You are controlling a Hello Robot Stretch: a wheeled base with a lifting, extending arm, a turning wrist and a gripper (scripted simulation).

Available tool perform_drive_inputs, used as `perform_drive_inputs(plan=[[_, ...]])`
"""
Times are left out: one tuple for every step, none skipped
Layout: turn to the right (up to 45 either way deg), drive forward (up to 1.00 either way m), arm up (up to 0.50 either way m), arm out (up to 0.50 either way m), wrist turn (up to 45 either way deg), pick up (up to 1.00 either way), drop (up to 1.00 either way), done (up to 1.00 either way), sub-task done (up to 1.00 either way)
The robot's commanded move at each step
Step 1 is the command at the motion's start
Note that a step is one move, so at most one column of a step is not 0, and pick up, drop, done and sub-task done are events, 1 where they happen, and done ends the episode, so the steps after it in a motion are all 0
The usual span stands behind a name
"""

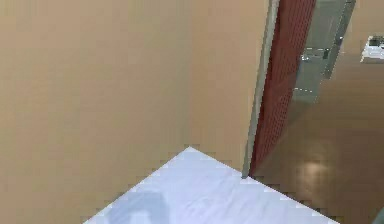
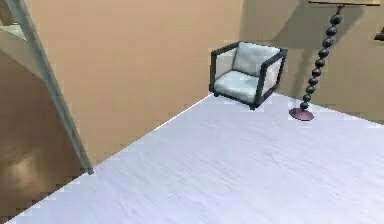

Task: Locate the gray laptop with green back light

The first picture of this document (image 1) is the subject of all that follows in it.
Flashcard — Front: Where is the white boxy object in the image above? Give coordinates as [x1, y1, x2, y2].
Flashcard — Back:
[359, 34, 384, 64]

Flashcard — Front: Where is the grey door handle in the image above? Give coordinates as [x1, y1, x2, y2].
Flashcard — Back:
[300, 47, 332, 63]

